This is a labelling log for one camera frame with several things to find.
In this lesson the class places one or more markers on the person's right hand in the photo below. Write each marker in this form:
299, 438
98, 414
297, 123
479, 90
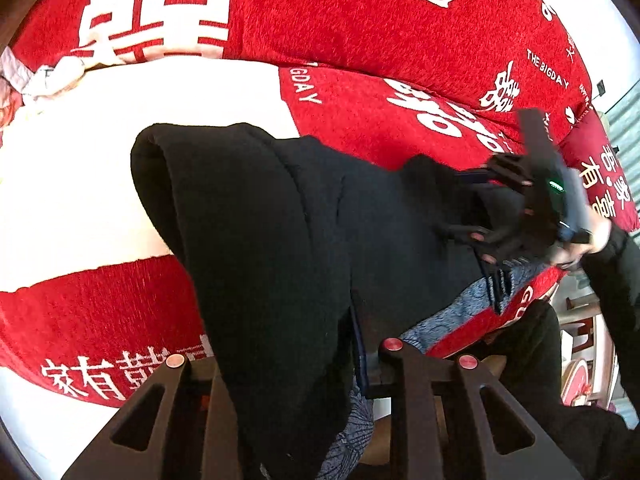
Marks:
595, 237

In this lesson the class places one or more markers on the person's leg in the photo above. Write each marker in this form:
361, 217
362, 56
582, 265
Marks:
540, 365

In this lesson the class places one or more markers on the white crumpled cloth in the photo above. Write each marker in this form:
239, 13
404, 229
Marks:
55, 77

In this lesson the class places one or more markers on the blue-grey leaf pattern sheet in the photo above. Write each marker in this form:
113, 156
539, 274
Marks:
450, 310

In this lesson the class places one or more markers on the red round object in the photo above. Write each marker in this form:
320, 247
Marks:
577, 382

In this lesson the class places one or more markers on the person's right forearm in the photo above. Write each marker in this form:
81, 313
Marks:
620, 290

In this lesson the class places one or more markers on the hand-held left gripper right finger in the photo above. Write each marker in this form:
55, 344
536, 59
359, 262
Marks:
367, 360

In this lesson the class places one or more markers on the red printed blanket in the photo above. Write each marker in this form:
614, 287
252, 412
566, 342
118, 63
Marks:
350, 25

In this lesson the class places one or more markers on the red printed pillow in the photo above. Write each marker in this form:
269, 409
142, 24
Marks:
602, 180

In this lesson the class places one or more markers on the pink cloth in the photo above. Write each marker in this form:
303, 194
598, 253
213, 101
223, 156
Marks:
10, 80

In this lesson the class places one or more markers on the wooden chair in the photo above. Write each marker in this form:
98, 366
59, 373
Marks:
595, 330

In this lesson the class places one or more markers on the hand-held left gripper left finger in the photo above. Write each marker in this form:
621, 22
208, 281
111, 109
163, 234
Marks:
175, 377

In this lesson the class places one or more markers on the black pants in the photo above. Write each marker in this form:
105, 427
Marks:
250, 240

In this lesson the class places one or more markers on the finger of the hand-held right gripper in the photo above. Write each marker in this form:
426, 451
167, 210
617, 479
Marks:
500, 170
480, 240

